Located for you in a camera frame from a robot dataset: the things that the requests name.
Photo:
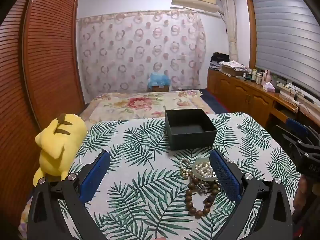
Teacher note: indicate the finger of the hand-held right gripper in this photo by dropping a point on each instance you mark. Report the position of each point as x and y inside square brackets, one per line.
[297, 127]
[292, 141]

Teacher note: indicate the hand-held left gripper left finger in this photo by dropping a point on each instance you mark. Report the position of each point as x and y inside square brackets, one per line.
[96, 177]

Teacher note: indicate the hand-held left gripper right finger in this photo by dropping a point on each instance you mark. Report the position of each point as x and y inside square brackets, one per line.
[225, 176]

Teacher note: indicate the black jewelry box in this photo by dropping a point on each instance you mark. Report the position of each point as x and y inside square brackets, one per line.
[192, 138]

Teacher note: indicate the person's right hand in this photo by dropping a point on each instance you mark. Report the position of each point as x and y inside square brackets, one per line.
[301, 192]

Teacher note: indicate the white power strip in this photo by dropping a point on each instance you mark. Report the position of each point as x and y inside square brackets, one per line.
[287, 90]

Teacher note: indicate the green leaf print tablecloth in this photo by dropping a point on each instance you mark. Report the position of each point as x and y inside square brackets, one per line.
[140, 170]

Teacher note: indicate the pink tissue box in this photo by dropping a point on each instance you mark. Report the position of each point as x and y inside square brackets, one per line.
[268, 87]

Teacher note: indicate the yellow plush toy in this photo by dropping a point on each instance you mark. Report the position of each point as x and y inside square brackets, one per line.
[58, 145]

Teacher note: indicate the pink bottle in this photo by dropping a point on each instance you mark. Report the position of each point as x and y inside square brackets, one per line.
[266, 76]

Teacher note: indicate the row of small bottles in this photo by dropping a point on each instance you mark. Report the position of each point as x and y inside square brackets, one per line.
[253, 76]

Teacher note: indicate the long wooden cabinet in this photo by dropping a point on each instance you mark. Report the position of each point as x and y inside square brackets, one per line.
[240, 92]

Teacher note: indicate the orange floral cloth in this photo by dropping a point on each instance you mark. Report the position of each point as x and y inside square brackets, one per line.
[25, 222]

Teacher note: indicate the floral bed blanket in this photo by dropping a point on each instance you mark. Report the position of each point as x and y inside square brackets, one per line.
[140, 105]

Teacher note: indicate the cardboard box with papers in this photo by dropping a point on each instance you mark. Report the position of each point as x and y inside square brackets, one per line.
[231, 68]

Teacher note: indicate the grey window blind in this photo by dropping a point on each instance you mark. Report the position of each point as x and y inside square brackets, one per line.
[282, 35]

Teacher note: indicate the stack of dark clothes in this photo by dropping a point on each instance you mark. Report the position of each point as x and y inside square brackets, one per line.
[218, 58]

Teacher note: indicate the small cardboard box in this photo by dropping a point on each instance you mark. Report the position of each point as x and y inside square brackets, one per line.
[160, 88]

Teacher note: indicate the blue plastic bag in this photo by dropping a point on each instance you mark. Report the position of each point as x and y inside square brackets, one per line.
[158, 78]

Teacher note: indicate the cream tied curtain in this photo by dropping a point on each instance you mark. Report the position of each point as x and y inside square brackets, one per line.
[230, 25]

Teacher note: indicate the brown louvered wooden wardrobe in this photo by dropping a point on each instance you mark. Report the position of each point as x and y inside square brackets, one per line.
[50, 55]

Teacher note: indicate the circle patterned curtain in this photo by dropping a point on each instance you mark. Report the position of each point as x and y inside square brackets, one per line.
[130, 50]

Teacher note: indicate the wooden window frame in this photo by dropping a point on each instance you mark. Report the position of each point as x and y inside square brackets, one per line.
[251, 30]

